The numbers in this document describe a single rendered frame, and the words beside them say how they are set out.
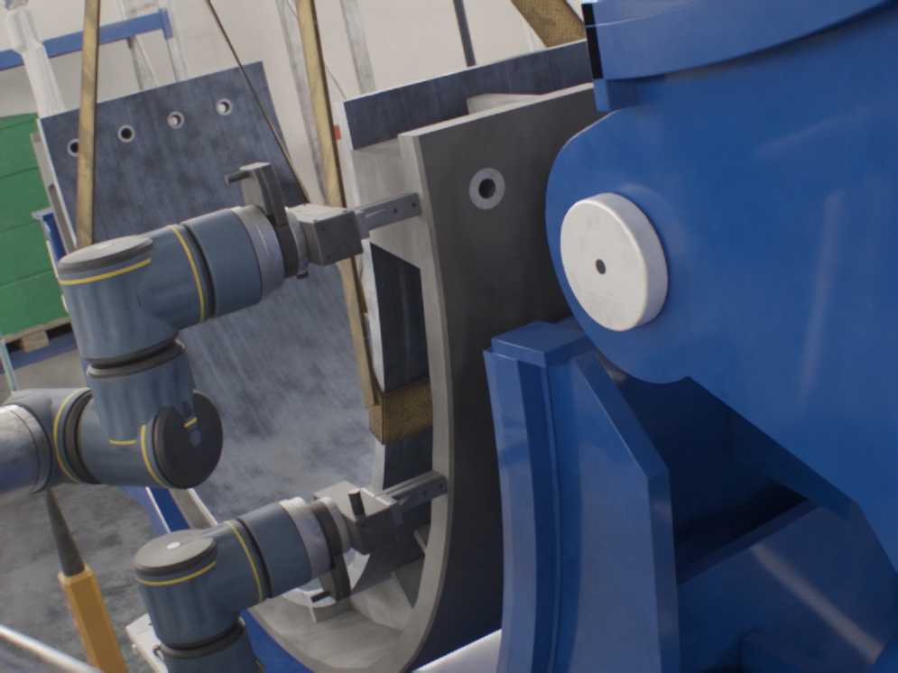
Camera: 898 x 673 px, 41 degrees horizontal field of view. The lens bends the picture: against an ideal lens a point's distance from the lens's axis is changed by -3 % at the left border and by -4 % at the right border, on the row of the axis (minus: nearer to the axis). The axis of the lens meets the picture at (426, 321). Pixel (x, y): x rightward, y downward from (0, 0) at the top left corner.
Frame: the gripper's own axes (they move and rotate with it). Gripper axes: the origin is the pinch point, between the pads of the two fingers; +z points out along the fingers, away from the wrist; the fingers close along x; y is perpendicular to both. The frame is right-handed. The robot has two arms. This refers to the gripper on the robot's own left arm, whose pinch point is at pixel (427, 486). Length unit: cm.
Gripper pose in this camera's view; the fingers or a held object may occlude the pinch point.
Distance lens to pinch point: 159.5
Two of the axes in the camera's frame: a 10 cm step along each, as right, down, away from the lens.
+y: -2.1, -9.4, -2.7
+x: -4.7, -1.4, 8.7
